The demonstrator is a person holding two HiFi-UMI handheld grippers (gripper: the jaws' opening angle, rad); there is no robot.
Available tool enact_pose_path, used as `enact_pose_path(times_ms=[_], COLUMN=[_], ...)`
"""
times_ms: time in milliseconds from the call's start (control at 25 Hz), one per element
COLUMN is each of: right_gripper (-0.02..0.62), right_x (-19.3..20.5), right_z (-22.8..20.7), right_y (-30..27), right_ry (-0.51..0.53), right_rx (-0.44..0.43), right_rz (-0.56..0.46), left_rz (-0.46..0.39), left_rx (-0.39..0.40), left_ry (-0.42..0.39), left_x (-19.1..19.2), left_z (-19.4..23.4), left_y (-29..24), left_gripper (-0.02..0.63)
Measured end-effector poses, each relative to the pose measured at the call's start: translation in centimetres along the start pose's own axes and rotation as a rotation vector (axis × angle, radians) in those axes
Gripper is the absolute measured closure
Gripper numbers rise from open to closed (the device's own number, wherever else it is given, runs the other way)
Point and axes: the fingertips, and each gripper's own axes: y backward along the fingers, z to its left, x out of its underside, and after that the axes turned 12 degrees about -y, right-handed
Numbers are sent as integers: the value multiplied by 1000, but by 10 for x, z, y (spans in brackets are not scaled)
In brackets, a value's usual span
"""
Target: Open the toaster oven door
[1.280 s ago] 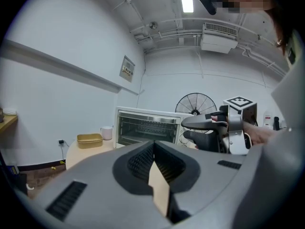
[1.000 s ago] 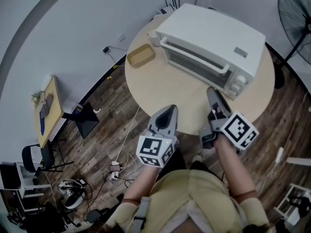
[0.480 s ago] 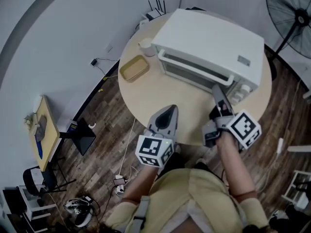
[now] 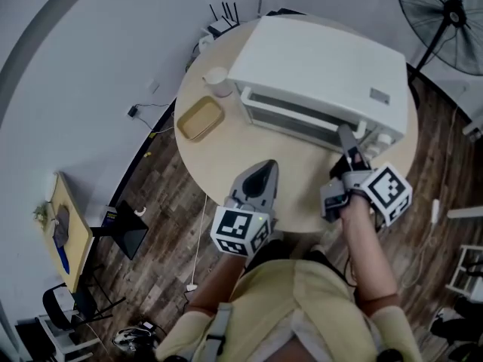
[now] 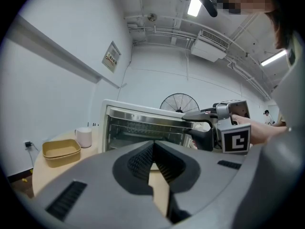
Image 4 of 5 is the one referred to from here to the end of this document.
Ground black bag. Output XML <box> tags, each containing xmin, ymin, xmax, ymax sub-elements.
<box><xmin>429</xmin><ymin>296</ymin><xmax>483</xmax><ymax>362</ymax></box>

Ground black pedestal fan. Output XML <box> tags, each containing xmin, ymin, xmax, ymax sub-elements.
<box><xmin>395</xmin><ymin>0</ymin><xmax>483</xmax><ymax>86</ymax></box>

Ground tan rectangular tray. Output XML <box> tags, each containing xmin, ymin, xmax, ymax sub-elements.
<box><xmin>176</xmin><ymin>95</ymin><xmax>226</xmax><ymax>142</ymax></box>

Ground person's left forearm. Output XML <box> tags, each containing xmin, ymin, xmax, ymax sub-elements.
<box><xmin>186</xmin><ymin>254</ymin><xmax>248</xmax><ymax>312</ymax></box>

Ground round beige table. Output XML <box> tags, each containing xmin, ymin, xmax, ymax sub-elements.
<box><xmin>173</xmin><ymin>15</ymin><xmax>420</xmax><ymax>235</ymax></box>

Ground white chair frame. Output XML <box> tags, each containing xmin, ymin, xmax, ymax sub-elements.
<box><xmin>14</xmin><ymin>313</ymin><xmax>95</xmax><ymax>362</ymax></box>

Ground white toaster oven housing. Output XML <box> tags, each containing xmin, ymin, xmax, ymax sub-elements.
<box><xmin>226</xmin><ymin>15</ymin><xmax>409</xmax><ymax>161</ymax></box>

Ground person's right forearm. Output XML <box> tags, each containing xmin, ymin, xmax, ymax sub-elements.
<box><xmin>337</xmin><ymin>198</ymin><xmax>399</xmax><ymax>305</ymax></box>

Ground black side table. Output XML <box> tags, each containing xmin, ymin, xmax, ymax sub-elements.
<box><xmin>90</xmin><ymin>200</ymin><xmax>150</xmax><ymax>262</ymax></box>

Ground pale mug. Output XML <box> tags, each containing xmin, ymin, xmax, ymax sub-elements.
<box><xmin>202</xmin><ymin>66</ymin><xmax>234</xmax><ymax>99</ymax></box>

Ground small green plant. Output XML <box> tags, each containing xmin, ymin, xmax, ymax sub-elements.
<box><xmin>32</xmin><ymin>201</ymin><xmax>52</xmax><ymax>224</ymax></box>

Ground person's pale shirt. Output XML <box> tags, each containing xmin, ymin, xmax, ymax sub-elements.
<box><xmin>154</xmin><ymin>258</ymin><xmax>423</xmax><ymax>362</ymax></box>

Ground grey cloth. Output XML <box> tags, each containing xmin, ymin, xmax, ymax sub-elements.
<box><xmin>51</xmin><ymin>205</ymin><xmax>71</xmax><ymax>249</ymax></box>

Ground black chair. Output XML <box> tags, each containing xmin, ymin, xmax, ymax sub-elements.
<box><xmin>42</xmin><ymin>283</ymin><xmax>128</xmax><ymax>333</ymax></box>

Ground white metal rack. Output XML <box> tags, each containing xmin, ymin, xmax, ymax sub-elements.
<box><xmin>446</xmin><ymin>244</ymin><xmax>483</xmax><ymax>301</ymax></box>

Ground blue object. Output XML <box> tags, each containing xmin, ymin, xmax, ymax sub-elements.
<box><xmin>57</xmin><ymin>245</ymin><xmax>72</xmax><ymax>275</ymax></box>

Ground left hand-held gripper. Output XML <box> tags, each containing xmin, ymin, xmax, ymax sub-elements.
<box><xmin>210</xmin><ymin>159</ymin><xmax>280</xmax><ymax>259</ymax></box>

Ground black equipment bundle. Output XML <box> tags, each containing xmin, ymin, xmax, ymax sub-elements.
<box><xmin>112</xmin><ymin>318</ymin><xmax>167</xmax><ymax>354</ymax></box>

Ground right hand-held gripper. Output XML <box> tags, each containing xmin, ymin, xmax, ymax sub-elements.
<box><xmin>319</xmin><ymin>124</ymin><xmax>414</xmax><ymax>229</ymax></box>

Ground white router black antennas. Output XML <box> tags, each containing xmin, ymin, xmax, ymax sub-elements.
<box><xmin>206</xmin><ymin>1</ymin><xmax>241</xmax><ymax>37</ymax></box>

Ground grey shoulder strap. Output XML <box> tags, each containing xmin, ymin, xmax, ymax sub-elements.
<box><xmin>205</xmin><ymin>302</ymin><xmax>234</xmax><ymax>362</ymax></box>

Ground small yellow wooden desk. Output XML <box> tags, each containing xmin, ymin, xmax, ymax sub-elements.
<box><xmin>41</xmin><ymin>171</ymin><xmax>95</xmax><ymax>293</ymax></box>

